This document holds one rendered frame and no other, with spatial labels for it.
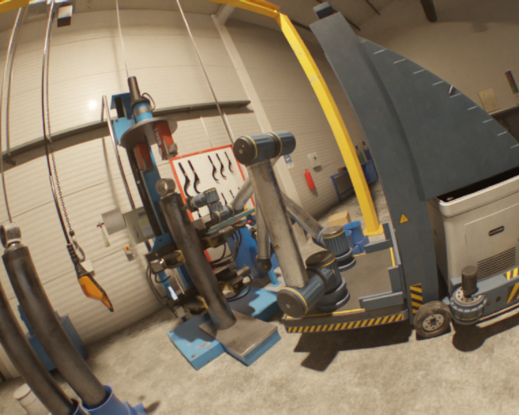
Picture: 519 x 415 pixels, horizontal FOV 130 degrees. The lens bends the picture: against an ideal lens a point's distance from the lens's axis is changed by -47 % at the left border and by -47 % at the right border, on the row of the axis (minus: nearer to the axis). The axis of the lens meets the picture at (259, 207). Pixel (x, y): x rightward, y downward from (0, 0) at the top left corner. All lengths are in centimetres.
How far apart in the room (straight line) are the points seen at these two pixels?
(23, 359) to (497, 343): 277
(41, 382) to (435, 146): 267
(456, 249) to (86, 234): 428
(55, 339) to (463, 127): 256
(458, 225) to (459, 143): 43
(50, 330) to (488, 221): 252
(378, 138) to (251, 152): 66
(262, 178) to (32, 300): 152
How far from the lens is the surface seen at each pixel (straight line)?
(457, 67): 1164
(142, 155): 230
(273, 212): 114
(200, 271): 204
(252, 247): 339
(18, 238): 170
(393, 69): 136
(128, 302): 406
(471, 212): 137
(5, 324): 177
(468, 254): 146
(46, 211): 418
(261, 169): 112
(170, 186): 205
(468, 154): 140
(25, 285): 161
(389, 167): 127
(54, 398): 190
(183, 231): 198
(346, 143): 351
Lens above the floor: 123
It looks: 4 degrees down
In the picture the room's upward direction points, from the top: 21 degrees counter-clockwise
